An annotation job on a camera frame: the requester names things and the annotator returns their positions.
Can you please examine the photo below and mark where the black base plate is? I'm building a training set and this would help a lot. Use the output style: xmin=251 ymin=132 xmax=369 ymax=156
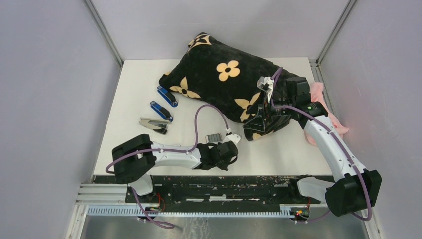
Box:
xmin=92 ymin=175 xmax=332 ymax=214

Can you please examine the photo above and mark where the grey beige stapler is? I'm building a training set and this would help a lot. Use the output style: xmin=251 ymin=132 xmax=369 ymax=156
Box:
xmin=139 ymin=118 xmax=171 ymax=135

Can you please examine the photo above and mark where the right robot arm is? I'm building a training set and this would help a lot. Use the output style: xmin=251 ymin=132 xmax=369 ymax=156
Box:
xmin=243 ymin=77 xmax=382 ymax=221

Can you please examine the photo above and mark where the blue stapler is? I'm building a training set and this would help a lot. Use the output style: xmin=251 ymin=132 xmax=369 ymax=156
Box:
xmin=150 ymin=101 xmax=174 ymax=122
xmin=157 ymin=86 xmax=178 ymax=108

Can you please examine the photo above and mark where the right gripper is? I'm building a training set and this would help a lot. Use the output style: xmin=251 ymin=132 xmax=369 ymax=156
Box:
xmin=243 ymin=88 xmax=295 ymax=131

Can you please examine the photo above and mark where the box of staples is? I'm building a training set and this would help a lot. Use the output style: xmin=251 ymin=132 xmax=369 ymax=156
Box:
xmin=206 ymin=133 xmax=222 ymax=143

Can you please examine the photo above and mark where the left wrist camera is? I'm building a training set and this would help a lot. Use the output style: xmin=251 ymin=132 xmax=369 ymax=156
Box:
xmin=222 ymin=132 xmax=242 ymax=145

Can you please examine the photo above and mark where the pink cloth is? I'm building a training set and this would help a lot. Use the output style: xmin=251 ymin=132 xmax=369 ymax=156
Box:
xmin=305 ymin=82 xmax=349 ymax=147

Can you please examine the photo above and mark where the black pillow with beige flowers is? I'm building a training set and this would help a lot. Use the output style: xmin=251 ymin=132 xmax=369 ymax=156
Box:
xmin=159 ymin=32 xmax=279 ymax=124

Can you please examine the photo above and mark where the white cable duct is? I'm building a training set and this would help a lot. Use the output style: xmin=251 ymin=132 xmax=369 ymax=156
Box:
xmin=86 ymin=205 xmax=295 ymax=219

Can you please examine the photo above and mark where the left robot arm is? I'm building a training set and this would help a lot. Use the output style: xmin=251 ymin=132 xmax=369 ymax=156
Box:
xmin=105 ymin=132 xmax=241 ymax=203

